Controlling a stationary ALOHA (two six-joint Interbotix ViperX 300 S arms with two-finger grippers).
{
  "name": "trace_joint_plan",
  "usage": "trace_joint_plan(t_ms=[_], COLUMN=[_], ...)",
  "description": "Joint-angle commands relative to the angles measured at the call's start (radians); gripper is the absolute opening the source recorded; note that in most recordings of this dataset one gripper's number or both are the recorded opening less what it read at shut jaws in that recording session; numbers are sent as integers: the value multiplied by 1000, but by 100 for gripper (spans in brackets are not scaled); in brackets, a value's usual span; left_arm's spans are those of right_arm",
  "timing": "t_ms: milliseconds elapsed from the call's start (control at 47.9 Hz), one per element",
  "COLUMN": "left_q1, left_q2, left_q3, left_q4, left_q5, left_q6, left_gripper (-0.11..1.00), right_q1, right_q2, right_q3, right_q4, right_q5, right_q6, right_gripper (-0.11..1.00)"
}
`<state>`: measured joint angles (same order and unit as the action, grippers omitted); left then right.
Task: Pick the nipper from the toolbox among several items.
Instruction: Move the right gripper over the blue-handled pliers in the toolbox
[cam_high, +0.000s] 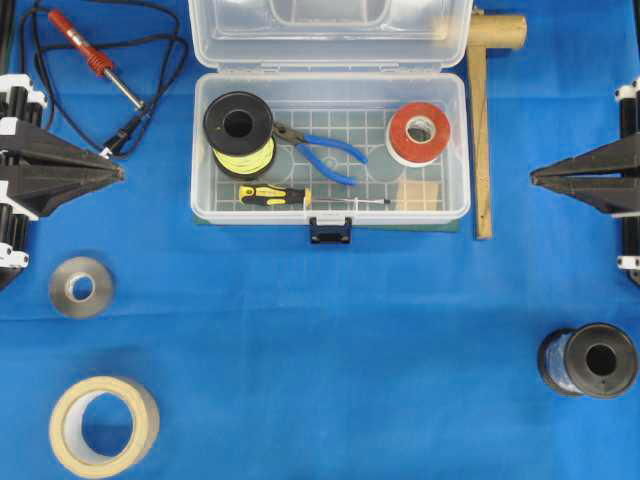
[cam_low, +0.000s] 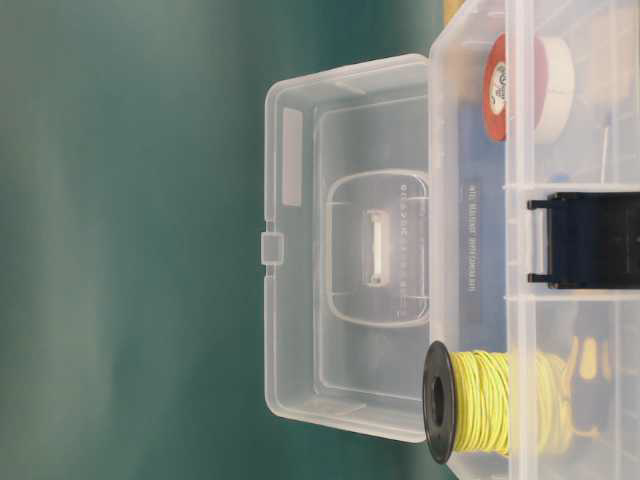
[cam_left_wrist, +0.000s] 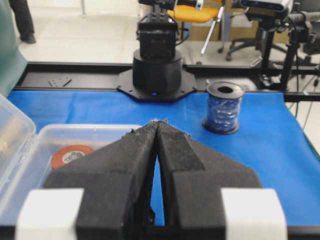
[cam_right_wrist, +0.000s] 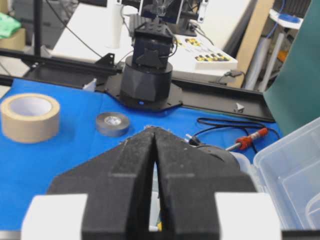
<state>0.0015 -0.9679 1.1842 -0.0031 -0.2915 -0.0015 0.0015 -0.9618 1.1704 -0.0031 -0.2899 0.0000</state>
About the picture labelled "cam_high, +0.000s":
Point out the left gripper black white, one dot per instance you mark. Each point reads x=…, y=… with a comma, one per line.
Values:
x=38, y=189

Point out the clear plastic toolbox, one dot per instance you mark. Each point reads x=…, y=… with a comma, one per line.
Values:
x=299, y=94

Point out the grey tape roll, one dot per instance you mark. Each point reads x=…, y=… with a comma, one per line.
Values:
x=81, y=288

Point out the red soldering iron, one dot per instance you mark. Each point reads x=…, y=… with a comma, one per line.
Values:
x=97, y=60

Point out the wooden mallet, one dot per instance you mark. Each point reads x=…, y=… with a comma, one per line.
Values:
x=487, y=32

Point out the red electrical tape roll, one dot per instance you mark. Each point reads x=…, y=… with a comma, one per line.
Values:
x=417, y=134

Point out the small wooden block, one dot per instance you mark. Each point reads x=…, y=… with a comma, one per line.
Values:
x=418, y=196

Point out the yellow black screwdriver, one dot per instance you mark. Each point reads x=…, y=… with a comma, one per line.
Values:
x=271, y=195

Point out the blue table cloth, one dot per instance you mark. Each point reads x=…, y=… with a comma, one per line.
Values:
x=401, y=355

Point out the beige masking tape roll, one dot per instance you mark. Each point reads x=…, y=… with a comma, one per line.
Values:
x=103, y=426

